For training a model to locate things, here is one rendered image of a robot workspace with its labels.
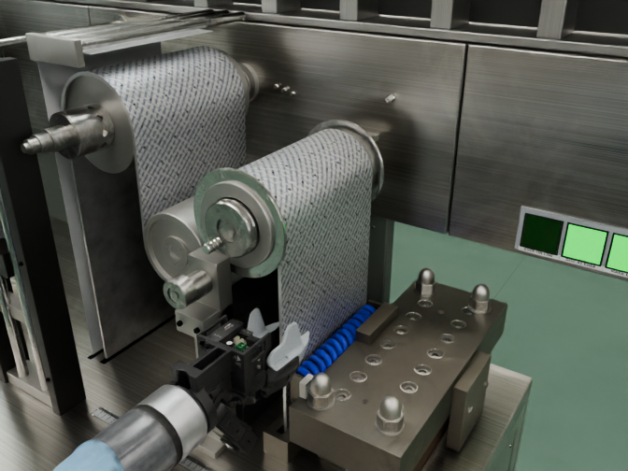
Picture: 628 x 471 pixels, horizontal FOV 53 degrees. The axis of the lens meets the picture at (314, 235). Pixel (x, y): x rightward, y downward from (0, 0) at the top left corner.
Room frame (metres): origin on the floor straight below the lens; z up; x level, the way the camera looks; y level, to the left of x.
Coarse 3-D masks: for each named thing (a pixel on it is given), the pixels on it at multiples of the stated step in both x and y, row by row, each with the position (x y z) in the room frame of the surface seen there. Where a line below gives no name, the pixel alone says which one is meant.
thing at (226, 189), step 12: (372, 168) 0.90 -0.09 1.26; (216, 192) 0.73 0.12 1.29; (228, 192) 0.72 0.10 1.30; (240, 192) 0.71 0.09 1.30; (204, 204) 0.74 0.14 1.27; (252, 204) 0.70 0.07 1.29; (204, 216) 0.74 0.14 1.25; (264, 216) 0.69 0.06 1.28; (204, 228) 0.74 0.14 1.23; (264, 228) 0.69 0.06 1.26; (264, 240) 0.69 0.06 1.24; (252, 252) 0.70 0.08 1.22; (264, 252) 0.69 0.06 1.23; (240, 264) 0.71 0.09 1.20; (252, 264) 0.70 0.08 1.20
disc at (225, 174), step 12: (228, 168) 0.72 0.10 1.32; (204, 180) 0.75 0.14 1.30; (216, 180) 0.73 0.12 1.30; (228, 180) 0.72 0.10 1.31; (240, 180) 0.71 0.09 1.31; (252, 180) 0.70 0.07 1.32; (204, 192) 0.75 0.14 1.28; (252, 192) 0.70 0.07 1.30; (264, 192) 0.69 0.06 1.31; (264, 204) 0.69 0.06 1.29; (276, 204) 0.69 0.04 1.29; (276, 216) 0.68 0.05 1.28; (276, 228) 0.69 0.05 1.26; (204, 240) 0.75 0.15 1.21; (276, 240) 0.69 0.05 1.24; (276, 252) 0.69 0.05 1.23; (264, 264) 0.70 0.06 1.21; (276, 264) 0.69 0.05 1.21; (252, 276) 0.71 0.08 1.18
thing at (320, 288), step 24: (360, 216) 0.86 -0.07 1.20; (336, 240) 0.80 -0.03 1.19; (360, 240) 0.86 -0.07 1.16; (288, 264) 0.70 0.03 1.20; (312, 264) 0.75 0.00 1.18; (336, 264) 0.80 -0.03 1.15; (360, 264) 0.86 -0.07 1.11; (288, 288) 0.70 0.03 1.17; (312, 288) 0.75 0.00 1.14; (336, 288) 0.80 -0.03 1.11; (360, 288) 0.87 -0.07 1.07; (288, 312) 0.70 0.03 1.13; (312, 312) 0.75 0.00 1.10; (336, 312) 0.81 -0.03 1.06; (312, 336) 0.75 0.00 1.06
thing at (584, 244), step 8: (568, 232) 0.81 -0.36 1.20; (576, 232) 0.80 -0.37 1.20; (584, 232) 0.79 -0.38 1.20; (592, 232) 0.79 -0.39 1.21; (600, 232) 0.78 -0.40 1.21; (568, 240) 0.80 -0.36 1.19; (576, 240) 0.80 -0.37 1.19; (584, 240) 0.79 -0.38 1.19; (592, 240) 0.79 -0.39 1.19; (600, 240) 0.78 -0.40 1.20; (568, 248) 0.80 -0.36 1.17; (576, 248) 0.80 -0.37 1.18; (584, 248) 0.79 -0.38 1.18; (592, 248) 0.79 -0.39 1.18; (600, 248) 0.78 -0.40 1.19; (568, 256) 0.80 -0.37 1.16; (576, 256) 0.80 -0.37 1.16; (584, 256) 0.79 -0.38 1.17; (592, 256) 0.79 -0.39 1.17; (600, 256) 0.78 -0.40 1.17
